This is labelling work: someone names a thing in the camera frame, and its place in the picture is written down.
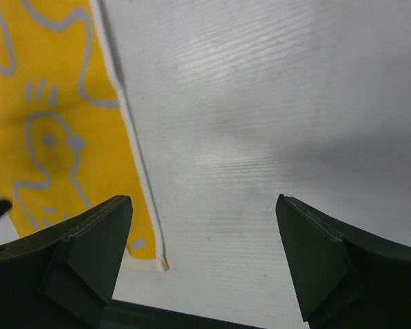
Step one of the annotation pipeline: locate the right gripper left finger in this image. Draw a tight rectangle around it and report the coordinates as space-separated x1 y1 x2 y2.
0 195 133 328

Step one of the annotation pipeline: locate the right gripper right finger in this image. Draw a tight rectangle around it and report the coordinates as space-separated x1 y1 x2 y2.
275 195 411 328

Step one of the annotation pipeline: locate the yellow patterned towel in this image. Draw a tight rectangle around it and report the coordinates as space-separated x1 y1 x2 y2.
0 1 169 271

